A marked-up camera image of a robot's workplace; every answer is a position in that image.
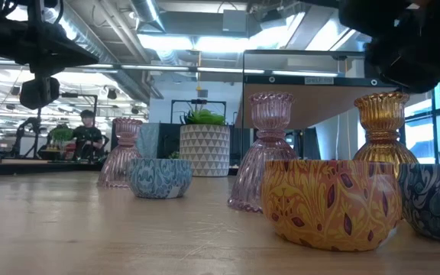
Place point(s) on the white triangle pattern planter pot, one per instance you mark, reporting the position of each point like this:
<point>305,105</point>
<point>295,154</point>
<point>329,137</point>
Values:
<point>204,153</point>

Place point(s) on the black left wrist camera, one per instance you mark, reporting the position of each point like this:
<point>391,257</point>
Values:
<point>39,92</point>

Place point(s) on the black window frame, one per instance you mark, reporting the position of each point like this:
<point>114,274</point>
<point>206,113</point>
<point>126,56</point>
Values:
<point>438,126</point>

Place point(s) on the dark blue patterned candle bowl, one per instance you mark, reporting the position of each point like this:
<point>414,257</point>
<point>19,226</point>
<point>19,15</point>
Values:
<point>434,202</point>

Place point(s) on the silver spiral air duct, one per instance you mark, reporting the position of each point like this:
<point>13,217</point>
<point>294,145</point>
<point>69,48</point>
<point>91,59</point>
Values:
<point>86,38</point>
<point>147,11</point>

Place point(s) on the black metal frame stand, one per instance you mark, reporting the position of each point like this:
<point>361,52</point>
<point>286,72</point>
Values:
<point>78,94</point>
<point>199,101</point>

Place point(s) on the long ceiling light bar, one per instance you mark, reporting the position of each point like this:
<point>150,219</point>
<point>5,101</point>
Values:
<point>229,70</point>
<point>155,67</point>
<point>304,73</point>

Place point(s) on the grey ceiling box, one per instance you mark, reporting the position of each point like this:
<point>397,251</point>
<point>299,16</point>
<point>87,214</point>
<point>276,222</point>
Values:
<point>234,21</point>

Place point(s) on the green succulent plant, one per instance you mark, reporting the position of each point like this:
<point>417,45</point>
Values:
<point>202,116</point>

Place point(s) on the black aluminium table frame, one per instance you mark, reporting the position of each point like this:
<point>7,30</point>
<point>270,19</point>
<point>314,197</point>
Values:
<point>33,167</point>

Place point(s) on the person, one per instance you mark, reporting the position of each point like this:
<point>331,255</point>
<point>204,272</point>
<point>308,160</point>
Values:
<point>87,135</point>

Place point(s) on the background black robot arm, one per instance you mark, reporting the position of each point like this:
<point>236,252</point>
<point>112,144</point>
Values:
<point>21,131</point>

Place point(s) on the light blue patterned candle bowl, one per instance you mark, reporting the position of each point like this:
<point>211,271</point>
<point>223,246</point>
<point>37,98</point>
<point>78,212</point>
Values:
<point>159,177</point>

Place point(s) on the pink ribbed glass candlestick holder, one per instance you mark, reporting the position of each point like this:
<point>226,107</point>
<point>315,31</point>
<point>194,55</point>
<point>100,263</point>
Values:
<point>267,153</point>
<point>122,153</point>

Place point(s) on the amber ribbed glass candlestick holder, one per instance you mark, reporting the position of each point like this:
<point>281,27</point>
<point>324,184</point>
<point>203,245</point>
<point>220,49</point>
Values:
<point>382,126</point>

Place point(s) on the grey curtain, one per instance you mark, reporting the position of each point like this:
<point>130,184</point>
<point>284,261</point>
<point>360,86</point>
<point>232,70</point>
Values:
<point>149,139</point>

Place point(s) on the orange yellow patterned candle bowl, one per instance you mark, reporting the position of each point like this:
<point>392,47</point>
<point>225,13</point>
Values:
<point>330,206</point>

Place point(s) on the white shelf label sticker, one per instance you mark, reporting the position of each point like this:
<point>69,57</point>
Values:
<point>319,80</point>

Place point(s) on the wooden shelf with black frame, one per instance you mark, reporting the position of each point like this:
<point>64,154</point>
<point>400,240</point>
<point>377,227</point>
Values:
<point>319,103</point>

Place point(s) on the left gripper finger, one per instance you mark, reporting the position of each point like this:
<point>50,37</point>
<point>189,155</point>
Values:
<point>75,55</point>

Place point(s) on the black partition panel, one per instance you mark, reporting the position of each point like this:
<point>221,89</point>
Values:
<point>166,137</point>

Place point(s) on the background green potted plant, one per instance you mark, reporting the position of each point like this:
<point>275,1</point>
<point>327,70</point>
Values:
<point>61,134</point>

